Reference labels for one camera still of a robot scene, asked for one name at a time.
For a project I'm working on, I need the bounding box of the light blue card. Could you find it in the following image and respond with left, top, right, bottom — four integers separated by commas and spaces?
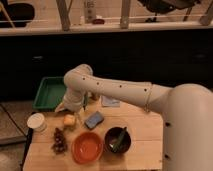
101, 96, 120, 107

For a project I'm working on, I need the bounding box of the dark brown bowl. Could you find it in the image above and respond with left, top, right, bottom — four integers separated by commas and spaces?
104, 127, 131, 154

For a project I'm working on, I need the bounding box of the green spoon in bowl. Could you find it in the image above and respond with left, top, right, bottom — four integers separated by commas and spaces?
109, 127, 127, 153

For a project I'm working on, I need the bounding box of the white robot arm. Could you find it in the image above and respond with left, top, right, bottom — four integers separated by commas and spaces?
57, 64, 213, 171

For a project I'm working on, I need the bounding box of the red small dish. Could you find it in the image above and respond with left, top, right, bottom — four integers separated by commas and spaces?
92, 19, 105, 25

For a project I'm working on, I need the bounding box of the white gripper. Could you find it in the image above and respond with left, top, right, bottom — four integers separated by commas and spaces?
55, 88, 88, 113

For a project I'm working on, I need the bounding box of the orange bowl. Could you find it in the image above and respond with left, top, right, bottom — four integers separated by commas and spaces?
71, 132, 103, 164

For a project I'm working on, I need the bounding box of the bunch of dark grapes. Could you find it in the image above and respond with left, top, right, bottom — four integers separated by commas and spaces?
52, 128, 67, 154

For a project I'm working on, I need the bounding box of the black office chair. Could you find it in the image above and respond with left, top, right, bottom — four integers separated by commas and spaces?
137, 0, 202, 23

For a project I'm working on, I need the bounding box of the green plastic tray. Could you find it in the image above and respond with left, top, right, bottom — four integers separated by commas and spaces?
33, 77, 66, 111

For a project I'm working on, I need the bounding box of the yellow apple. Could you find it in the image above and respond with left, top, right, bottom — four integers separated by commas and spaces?
63, 114, 76, 128

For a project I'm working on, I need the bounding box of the white plastic cup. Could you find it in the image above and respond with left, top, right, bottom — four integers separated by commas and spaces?
27, 113, 47, 132

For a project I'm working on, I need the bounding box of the black chair at left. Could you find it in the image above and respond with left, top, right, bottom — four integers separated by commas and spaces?
0, 0, 35, 28

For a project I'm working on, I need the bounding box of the blue sponge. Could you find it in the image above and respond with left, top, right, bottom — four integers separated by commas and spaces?
84, 111, 104, 130

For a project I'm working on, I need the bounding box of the white bottle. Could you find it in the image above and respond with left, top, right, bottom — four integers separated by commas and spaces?
84, 0, 96, 23

